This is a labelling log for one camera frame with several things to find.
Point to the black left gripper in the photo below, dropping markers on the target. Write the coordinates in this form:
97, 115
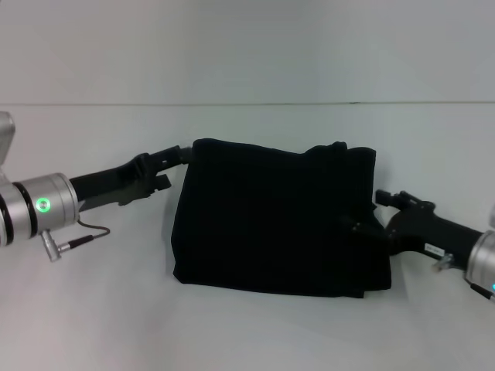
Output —
112, 183

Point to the black shirt with FREE print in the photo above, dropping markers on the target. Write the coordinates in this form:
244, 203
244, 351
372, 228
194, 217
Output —
278, 216

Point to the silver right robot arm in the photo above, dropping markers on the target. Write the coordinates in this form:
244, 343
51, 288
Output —
483, 259

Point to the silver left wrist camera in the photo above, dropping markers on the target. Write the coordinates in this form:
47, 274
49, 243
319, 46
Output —
7, 143

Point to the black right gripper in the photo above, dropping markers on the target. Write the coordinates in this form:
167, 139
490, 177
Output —
429, 230

